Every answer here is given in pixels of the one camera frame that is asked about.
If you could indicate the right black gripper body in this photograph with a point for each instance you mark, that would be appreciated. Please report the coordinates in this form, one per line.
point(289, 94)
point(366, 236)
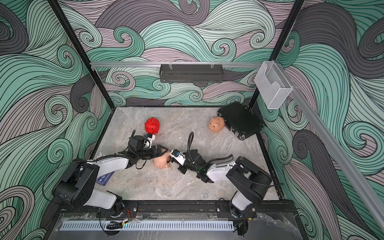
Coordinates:
point(188, 166)

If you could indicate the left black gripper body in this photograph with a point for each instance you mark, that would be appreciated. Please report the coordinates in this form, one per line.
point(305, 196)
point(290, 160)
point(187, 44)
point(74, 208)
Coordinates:
point(147, 154)

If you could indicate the pink piggy bank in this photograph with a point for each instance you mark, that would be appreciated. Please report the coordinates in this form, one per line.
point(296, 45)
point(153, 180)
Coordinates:
point(163, 161)
point(216, 124)

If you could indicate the red piggy bank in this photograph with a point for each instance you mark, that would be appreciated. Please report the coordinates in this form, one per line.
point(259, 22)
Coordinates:
point(152, 126)

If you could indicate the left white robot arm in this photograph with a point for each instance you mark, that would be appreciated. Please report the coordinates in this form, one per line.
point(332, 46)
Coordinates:
point(76, 186)

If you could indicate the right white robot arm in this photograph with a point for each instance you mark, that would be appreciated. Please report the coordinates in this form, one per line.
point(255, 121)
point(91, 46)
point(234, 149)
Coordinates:
point(251, 182)

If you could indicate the blue card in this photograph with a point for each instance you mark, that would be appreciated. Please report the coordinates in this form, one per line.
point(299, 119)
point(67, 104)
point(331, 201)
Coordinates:
point(103, 180)

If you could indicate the black case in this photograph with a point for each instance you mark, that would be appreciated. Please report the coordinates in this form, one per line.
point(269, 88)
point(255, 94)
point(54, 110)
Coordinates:
point(240, 121)

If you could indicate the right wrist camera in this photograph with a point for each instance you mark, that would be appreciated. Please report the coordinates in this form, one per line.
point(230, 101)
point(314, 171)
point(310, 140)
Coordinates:
point(178, 157)

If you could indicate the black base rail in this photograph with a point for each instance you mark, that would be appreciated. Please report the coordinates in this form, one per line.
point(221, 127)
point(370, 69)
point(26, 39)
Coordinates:
point(216, 208)

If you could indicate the white slotted cable duct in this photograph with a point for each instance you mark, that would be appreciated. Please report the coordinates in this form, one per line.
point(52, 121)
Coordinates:
point(150, 226)

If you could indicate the black wall tray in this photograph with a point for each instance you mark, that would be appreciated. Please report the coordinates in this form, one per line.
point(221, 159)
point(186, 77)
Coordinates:
point(196, 74)

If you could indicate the aluminium back rail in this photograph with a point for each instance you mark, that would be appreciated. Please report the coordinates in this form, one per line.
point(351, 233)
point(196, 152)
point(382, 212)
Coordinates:
point(137, 64)

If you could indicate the aluminium rail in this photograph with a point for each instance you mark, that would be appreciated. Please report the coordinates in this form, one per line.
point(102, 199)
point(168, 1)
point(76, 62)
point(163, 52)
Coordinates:
point(137, 64)
point(306, 100)

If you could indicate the clear acrylic wall holder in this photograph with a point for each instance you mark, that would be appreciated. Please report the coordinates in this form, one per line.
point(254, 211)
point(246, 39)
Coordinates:
point(273, 84)

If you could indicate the aluminium right rail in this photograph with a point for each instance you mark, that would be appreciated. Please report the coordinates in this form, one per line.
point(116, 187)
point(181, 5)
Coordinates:
point(306, 100)

